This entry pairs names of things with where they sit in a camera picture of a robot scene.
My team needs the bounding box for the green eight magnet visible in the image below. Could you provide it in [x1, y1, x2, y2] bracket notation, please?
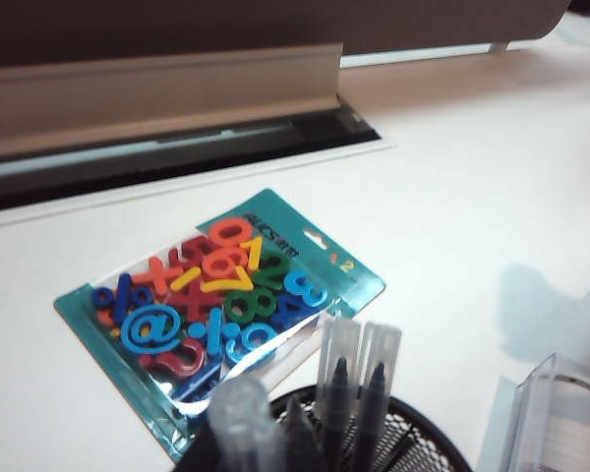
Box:
[224, 289, 276, 326]

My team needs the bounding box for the clear plastic poker chip case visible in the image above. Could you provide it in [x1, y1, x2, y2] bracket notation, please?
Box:
[476, 352, 590, 472]

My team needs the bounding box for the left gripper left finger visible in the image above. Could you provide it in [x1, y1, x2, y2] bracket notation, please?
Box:
[169, 432, 217, 472]

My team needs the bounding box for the brown fabric desk divider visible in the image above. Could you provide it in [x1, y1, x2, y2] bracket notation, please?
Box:
[0, 0, 571, 68]

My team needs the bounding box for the red question mark magnet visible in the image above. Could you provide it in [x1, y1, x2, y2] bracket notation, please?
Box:
[137, 336, 208, 379]

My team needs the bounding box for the green two magnet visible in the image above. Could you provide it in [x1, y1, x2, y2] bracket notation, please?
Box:
[252, 250, 292, 292]

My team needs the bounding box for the beige cable tray lid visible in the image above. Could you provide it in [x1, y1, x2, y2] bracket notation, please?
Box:
[0, 42, 345, 163]

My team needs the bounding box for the white poker chip stack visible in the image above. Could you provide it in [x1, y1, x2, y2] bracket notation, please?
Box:
[540, 371, 590, 472]

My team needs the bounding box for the blue at-sign magnet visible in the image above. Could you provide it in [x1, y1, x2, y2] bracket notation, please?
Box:
[120, 304, 184, 356]

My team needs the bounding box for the orange X magnet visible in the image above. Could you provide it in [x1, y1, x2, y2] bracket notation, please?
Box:
[131, 255, 186, 302]

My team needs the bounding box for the light blue three magnet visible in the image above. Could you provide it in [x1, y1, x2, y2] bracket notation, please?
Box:
[283, 268, 328, 310]

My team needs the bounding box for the yellow seven magnet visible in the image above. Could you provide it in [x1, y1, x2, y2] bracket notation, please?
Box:
[200, 235, 266, 294]

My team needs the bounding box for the black desk cable tray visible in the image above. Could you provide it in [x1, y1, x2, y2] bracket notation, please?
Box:
[0, 105, 381, 213]

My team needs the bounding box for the black mesh pen holder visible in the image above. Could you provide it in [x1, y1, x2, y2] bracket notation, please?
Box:
[265, 387, 473, 472]

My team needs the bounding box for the teal magnetic numbers pack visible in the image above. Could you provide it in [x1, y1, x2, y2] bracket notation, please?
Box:
[52, 188, 388, 463]

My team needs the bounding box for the orange zero magnet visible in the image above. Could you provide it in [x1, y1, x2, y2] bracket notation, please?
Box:
[209, 217, 255, 248]

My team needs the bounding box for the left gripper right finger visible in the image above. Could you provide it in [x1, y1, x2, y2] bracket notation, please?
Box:
[274, 391, 331, 472]

